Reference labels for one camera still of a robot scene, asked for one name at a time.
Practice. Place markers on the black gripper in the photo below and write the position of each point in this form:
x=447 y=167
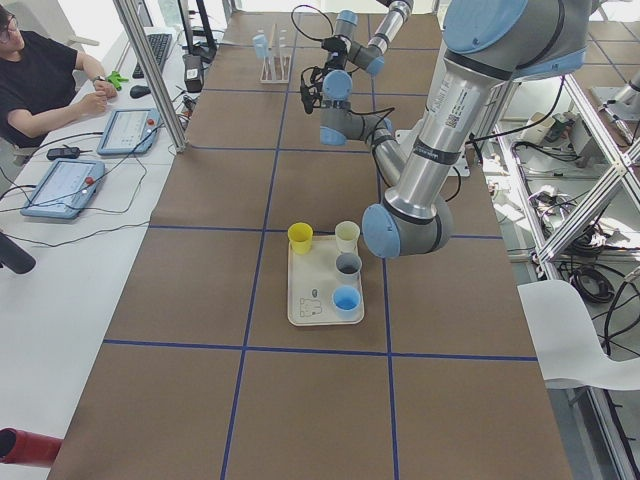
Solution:
x=311 y=98

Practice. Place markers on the light blue plastic cup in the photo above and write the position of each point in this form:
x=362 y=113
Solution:
x=260 y=46

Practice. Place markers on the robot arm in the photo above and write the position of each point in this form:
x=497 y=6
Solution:
x=369 y=57
x=485 y=43

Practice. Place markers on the cream white plastic cup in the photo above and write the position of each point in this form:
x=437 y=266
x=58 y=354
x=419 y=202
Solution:
x=347 y=234

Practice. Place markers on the yellow plastic cup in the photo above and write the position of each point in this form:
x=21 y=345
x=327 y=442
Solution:
x=300 y=236

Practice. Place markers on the grey plastic cup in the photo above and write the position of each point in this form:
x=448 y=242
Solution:
x=348 y=266

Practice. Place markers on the black power adapter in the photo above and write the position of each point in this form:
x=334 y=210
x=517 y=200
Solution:
x=193 y=73

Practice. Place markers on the black keyboard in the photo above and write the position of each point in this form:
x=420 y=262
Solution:
x=160 y=45

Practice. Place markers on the black computer mouse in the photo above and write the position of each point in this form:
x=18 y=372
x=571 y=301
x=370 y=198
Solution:
x=139 y=91

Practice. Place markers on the far blue teach pendant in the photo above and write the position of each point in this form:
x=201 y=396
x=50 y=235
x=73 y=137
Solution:
x=129 y=131

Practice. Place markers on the blue teach pendant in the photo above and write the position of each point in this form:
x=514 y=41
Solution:
x=129 y=131
x=65 y=190

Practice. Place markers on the green toy figure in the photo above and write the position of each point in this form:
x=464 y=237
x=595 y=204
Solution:
x=117 y=80

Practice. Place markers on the cream rabbit print tray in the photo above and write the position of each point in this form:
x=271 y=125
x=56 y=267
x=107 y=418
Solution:
x=312 y=279

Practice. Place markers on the seated person black shirt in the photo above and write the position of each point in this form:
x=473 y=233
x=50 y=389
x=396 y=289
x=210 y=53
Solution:
x=45 y=85

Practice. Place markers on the near blue teach pendant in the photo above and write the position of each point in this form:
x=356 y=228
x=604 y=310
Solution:
x=65 y=190

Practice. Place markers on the white paper sheet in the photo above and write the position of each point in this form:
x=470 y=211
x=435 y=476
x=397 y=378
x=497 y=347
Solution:
x=566 y=343

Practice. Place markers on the red cylinder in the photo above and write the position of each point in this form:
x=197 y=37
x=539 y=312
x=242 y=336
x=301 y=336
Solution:
x=25 y=448

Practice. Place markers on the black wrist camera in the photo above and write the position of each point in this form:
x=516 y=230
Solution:
x=311 y=80

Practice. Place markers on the white wire cup rack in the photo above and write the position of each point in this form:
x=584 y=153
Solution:
x=276 y=67

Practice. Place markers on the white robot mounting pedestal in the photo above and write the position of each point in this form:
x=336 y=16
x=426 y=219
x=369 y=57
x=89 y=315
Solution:
x=460 y=160

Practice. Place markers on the aluminium frame post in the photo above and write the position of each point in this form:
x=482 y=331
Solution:
x=137 y=37

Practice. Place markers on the black cylinder handle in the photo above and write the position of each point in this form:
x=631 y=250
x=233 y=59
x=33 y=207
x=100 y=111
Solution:
x=14 y=257

